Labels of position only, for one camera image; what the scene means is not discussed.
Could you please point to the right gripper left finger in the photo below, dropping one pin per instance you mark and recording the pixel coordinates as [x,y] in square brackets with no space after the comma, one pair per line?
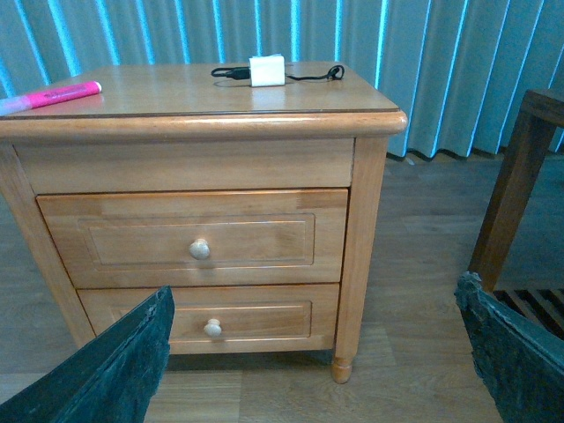
[111,379]

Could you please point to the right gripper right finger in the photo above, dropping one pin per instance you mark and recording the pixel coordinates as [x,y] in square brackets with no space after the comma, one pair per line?
[520,363]

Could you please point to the wooden drawer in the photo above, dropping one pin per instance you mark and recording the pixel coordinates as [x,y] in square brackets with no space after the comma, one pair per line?
[253,318]
[230,238]

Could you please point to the pink marker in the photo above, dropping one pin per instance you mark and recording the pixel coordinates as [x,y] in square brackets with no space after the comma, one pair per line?
[49,97]

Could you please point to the wooden nightstand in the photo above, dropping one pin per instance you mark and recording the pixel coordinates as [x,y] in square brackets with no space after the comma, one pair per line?
[175,128]

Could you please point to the dark wooden chair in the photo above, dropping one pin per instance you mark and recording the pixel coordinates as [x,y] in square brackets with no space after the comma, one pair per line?
[518,257]

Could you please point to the grey pleated curtain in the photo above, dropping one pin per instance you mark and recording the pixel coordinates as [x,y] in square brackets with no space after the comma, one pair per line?
[459,69]

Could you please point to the white charger cube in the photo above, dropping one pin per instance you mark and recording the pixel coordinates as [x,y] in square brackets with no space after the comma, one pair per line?
[267,70]

